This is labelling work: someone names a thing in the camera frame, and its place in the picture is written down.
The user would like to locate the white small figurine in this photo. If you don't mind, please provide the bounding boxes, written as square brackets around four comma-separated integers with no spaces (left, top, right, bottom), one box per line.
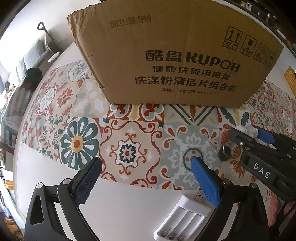
[235,126,258,138]

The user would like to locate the black key fob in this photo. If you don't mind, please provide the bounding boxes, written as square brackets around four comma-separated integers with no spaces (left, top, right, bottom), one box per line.
[218,141,231,162]

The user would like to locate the white battery charger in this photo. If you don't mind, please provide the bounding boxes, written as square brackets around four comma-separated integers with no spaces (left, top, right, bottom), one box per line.
[154,190,212,240]

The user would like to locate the person's hand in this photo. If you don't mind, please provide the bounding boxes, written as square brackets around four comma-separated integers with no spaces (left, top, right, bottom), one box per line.
[267,194,295,226]

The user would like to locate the woven yellow tissue box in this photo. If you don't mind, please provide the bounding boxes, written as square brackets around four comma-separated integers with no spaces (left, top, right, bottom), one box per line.
[284,66,296,95]

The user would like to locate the patterned floral table runner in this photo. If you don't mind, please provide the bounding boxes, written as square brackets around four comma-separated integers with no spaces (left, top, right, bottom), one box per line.
[22,60,295,190]

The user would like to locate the brown cardboard box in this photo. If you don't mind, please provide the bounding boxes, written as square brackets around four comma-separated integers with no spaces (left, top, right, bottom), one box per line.
[67,1,283,108]

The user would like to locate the striped fabric chair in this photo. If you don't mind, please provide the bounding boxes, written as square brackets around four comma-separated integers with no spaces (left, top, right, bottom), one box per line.
[1,87,34,155]

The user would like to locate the grey sofa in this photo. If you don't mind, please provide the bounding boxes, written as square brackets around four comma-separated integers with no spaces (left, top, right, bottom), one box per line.
[8,34,53,86]

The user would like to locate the white cylindrical fan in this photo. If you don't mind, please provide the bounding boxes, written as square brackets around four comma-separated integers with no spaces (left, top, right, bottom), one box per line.
[48,52,61,63]

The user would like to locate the upright vacuum cleaner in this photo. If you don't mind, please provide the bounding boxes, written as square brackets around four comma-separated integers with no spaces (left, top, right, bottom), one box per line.
[37,22,64,54]

